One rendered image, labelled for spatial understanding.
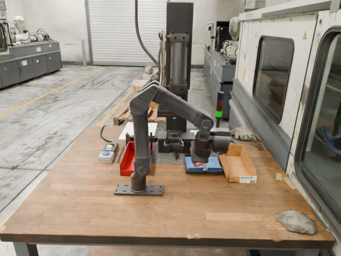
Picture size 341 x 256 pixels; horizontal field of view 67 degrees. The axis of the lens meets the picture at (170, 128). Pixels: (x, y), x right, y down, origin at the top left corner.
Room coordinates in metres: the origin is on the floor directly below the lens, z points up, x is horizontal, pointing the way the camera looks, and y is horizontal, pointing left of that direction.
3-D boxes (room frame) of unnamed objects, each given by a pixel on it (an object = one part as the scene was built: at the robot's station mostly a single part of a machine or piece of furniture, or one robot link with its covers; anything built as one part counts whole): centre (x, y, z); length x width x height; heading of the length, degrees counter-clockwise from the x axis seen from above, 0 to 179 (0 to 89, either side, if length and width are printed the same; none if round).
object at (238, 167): (1.11, -0.32, 0.93); 0.25 x 0.13 x 0.08; 0
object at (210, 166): (1.10, -0.21, 0.93); 0.15 x 0.07 x 0.03; 1
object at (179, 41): (1.31, -0.03, 1.37); 0.11 x 0.09 x 0.30; 90
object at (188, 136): (1.31, -0.03, 0.98); 0.20 x 0.10 x 0.01; 90
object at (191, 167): (1.10, -0.12, 0.93); 0.15 x 0.07 x 0.03; 3
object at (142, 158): (0.91, 0.11, 1.15); 0.07 x 0.06 x 0.33; 0
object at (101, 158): (1.18, 0.33, 0.90); 0.07 x 0.07 x 0.06; 0
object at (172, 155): (1.39, -0.06, 0.88); 0.65 x 0.50 x 0.03; 90
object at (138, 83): (4.83, 0.38, 0.40); 0.67 x 0.60 x 0.50; 172
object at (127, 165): (1.14, 0.17, 0.93); 0.25 x 0.12 x 0.06; 0
